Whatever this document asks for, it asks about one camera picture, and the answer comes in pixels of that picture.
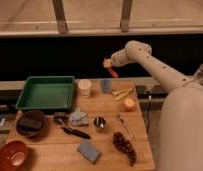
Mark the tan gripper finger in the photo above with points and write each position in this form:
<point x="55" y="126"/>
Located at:
<point x="107" y="63"/>

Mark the light blue crumpled cloth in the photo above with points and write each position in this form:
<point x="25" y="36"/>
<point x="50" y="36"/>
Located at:
<point x="78" y="118"/>

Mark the white plastic cup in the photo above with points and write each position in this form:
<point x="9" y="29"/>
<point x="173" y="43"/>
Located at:
<point x="84" y="87"/>

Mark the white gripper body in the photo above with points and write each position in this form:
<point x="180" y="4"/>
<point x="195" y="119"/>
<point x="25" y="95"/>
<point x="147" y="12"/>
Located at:
<point x="118" y="58"/>

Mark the dark sponge in bowl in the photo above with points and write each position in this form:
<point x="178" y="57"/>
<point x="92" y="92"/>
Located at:
<point x="29" y="124"/>

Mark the left metal frame post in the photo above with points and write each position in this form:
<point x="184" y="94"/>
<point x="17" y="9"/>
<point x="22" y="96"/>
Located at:
<point x="60" y="16"/>

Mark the metal frame post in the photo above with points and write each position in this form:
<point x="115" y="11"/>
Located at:
<point x="60" y="16"/>
<point x="125" y="15"/>

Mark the dark purple bowl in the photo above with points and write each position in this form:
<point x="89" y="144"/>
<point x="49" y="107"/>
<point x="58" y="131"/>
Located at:
<point x="34" y="115"/>

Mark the red bowl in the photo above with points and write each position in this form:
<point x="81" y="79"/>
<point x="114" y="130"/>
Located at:
<point x="13" y="155"/>

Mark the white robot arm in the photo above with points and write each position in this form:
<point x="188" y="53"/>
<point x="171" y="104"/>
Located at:
<point x="181" y="133"/>

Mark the right metal frame post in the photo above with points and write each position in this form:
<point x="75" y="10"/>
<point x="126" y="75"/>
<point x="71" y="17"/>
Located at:
<point x="125" y="15"/>

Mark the small metal cup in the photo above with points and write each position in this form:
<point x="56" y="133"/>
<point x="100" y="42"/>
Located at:
<point x="100" y="124"/>

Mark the dark grapes bunch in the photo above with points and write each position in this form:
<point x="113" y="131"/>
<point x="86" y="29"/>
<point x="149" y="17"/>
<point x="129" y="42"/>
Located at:
<point x="124" y="146"/>

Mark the orange fruit toy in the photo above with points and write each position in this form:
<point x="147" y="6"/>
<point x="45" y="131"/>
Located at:
<point x="129" y="104"/>

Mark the blue sponge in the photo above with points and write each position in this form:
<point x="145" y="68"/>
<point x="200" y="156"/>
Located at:
<point x="88" y="151"/>

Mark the green plastic tray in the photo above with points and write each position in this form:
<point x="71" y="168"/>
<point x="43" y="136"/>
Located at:
<point x="47" y="93"/>

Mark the yellow french fries toy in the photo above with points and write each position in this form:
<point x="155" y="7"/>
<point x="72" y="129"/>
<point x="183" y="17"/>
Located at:
<point x="121" y="93"/>

